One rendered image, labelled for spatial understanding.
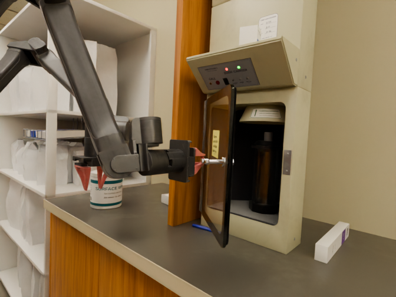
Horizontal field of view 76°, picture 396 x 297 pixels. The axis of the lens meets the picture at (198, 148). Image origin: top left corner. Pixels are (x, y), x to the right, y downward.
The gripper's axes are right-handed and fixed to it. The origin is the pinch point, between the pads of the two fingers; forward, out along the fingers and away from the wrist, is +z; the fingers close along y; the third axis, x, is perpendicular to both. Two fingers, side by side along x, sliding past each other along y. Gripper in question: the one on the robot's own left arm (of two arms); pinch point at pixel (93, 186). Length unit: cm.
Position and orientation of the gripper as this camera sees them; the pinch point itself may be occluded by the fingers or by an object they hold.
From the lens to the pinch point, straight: 83.5
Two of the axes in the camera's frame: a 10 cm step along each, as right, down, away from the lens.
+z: -0.6, 10.0, 0.5
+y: 6.7, 0.0, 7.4
